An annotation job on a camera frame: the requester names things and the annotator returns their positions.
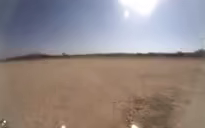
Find sandy brown dirt ground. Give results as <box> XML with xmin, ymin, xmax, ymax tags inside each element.
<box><xmin>0</xmin><ymin>55</ymin><xmax>205</xmax><ymax>128</ymax></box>

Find distant dark hills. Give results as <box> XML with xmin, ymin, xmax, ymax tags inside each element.
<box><xmin>4</xmin><ymin>48</ymin><xmax>205</xmax><ymax>62</ymax></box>

